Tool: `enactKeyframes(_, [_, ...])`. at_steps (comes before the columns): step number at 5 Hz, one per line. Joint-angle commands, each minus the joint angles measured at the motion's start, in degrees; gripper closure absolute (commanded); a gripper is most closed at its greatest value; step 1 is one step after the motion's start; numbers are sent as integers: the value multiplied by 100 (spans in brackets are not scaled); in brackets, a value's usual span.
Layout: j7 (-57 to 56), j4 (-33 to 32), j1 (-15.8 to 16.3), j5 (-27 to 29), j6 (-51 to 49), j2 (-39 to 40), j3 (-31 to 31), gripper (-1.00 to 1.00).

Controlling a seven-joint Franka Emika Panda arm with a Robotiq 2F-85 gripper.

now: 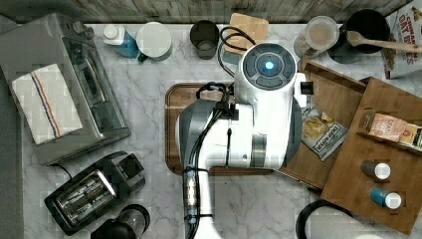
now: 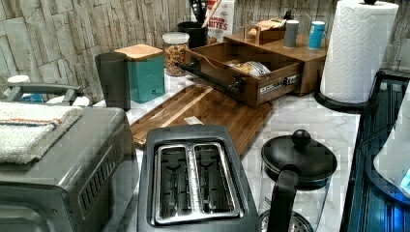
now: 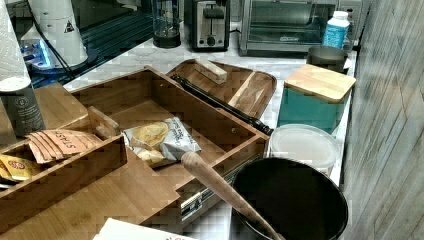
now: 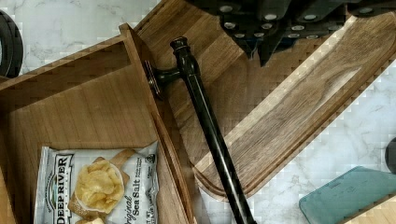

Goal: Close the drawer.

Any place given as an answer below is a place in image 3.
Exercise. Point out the wooden organizer cabinet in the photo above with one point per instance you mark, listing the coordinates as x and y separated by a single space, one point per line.
73 199

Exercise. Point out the wooden tea bag tray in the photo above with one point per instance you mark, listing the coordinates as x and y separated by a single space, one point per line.
57 181

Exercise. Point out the blue white bottle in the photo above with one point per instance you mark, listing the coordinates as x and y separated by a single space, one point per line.
336 30

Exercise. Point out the teal canister wooden lid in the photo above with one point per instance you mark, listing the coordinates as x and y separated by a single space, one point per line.
314 96

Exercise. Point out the wooden drawer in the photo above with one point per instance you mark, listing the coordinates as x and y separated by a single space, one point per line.
186 110

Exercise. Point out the small wooden block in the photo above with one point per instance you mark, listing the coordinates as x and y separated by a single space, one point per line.
211 71

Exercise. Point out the yellow tea packet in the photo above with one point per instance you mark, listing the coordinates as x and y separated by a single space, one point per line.
19 169

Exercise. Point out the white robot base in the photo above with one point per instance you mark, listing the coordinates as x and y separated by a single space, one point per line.
54 42

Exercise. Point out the white paper sheet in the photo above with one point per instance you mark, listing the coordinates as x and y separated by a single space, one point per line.
119 230

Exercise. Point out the paper towel roll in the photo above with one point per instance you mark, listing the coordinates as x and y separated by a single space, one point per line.
12 65

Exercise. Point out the black utensil crock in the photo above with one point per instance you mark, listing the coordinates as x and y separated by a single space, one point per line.
298 201

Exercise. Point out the wooden utensil handle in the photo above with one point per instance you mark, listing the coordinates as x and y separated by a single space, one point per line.
205 174

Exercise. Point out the dark grey cup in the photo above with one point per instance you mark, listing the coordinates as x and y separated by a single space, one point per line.
327 57

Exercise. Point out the black silver toaster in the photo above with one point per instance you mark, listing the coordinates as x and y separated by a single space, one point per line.
207 24

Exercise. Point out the silver toaster oven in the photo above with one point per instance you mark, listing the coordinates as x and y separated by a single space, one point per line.
281 26

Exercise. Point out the grey cylindrical canister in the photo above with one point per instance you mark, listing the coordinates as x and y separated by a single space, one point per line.
19 101

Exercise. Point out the chip snack bag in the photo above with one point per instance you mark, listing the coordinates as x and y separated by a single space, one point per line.
160 143

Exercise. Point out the glass french press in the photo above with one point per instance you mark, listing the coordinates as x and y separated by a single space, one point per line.
166 23

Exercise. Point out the clear jar with nuts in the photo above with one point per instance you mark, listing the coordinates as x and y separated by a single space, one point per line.
306 144

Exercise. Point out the wooden cutting board tray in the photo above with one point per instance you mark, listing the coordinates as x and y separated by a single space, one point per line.
245 89

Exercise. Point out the brown tea packets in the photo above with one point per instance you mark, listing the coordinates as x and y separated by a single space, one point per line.
51 145

